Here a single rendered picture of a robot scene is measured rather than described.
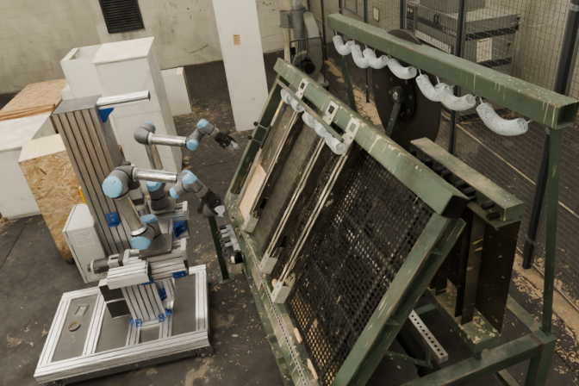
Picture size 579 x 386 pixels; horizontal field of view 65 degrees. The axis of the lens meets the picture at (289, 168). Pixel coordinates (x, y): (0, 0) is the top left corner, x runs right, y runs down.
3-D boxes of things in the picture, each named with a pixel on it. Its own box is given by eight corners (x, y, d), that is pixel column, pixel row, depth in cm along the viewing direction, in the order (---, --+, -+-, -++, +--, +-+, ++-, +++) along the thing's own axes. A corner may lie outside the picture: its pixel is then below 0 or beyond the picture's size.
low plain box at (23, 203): (28, 183, 640) (0, 121, 593) (74, 174, 647) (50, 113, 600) (2, 223, 554) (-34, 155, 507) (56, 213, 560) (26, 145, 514)
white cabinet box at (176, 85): (160, 108, 842) (151, 71, 807) (191, 103, 848) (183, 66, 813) (158, 118, 803) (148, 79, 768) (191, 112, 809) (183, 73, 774)
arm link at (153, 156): (152, 190, 355) (132, 127, 328) (158, 181, 368) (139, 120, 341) (166, 189, 354) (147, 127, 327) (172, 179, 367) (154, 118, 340)
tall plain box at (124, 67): (143, 165, 649) (105, 43, 563) (184, 158, 655) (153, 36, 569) (135, 198, 571) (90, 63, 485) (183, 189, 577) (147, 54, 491)
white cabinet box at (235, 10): (233, 117, 767) (210, -10, 666) (267, 112, 773) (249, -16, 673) (236, 132, 715) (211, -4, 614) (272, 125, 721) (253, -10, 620)
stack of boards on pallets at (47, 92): (35, 103, 952) (28, 84, 930) (86, 96, 963) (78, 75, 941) (-10, 155, 740) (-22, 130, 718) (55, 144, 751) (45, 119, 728)
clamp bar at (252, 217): (249, 227, 342) (221, 221, 332) (315, 83, 307) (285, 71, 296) (252, 234, 334) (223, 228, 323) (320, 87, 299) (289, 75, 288)
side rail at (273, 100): (239, 191, 395) (227, 189, 390) (290, 75, 362) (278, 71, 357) (240, 195, 390) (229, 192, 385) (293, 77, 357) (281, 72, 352)
